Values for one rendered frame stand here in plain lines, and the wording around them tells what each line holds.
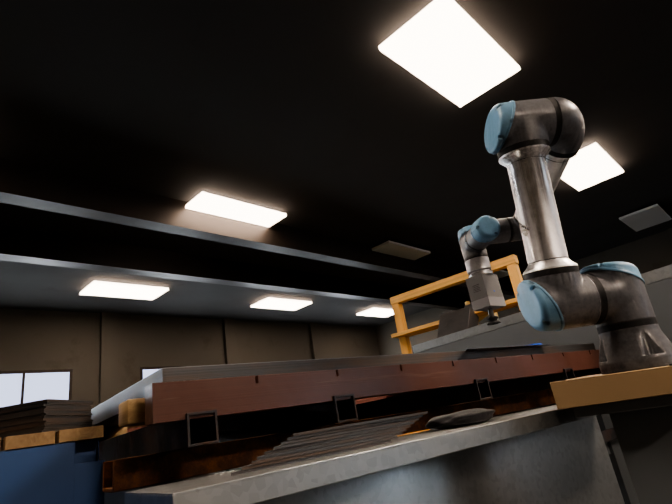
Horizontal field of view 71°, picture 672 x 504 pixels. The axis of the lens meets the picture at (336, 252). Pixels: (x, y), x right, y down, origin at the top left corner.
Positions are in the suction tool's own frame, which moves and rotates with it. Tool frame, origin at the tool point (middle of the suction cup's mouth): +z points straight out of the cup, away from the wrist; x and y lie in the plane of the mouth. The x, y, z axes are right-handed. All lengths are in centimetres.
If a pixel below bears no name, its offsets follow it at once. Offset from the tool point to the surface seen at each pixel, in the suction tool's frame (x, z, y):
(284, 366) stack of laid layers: 1, 9, 77
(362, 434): 18, 23, 74
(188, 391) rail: 5, 12, 98
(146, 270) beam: -533, -211, -58
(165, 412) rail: 5, 15, 101
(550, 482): 10.3, 42.3, 10.6
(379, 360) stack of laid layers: 1, 9, 51
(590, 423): 10.5, 32.1, -17.8
